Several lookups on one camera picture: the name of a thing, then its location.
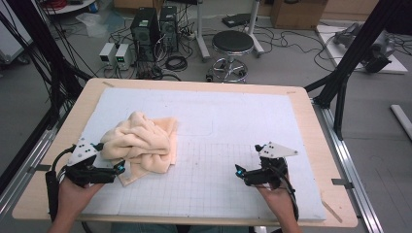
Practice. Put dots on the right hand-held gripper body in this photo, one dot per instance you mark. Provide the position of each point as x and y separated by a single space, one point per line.
272 171

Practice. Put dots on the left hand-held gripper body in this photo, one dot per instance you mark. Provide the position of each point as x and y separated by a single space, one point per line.
81 152

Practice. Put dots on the cream towel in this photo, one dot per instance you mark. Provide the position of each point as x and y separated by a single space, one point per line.
139 142

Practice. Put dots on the person's right hand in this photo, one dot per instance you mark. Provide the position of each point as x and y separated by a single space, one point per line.
281 202

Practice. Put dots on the person's left hand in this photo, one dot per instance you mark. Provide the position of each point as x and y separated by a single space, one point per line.
73 200

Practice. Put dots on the pale blue foam mat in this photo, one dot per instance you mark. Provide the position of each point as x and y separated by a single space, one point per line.
210 113

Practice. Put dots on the tan tape strip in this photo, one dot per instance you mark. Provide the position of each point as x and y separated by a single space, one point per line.
332 211
108 84

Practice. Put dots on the white power supply unit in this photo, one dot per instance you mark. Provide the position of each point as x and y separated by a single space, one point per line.
107 53
124 55

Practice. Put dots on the black round stool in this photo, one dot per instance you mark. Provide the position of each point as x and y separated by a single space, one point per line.
232 42

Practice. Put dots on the white stand leg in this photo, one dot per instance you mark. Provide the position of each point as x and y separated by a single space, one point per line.
201 39
254 29

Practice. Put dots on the clear plastic bag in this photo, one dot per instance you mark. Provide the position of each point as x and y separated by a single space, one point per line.
94 24

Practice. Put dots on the large black computer tower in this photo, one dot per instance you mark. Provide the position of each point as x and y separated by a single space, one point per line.
144 32

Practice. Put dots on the white floor board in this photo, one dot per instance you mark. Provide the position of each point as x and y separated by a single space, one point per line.
336 51

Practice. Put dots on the black flat case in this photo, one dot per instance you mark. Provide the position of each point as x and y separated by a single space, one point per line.
236 20

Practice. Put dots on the slim black computer tower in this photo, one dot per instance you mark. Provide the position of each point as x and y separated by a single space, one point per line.
169 27

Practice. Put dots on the white tube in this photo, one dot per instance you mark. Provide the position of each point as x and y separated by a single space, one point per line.
401 119

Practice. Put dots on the cardboard box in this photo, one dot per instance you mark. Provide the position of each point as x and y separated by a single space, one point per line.
298 14

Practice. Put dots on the white round table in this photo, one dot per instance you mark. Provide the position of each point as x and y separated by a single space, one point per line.
73 7

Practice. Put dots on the grey machine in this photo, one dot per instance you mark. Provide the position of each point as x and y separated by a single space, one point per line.
382 42

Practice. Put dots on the aluminium rail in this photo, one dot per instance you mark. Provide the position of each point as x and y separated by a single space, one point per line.
340 155
45 142

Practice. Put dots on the grey metal bracket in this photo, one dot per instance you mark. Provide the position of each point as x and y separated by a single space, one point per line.
341 183
40 167

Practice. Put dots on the black metal frame post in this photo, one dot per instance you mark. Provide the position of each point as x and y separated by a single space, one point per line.
42 39
356 48

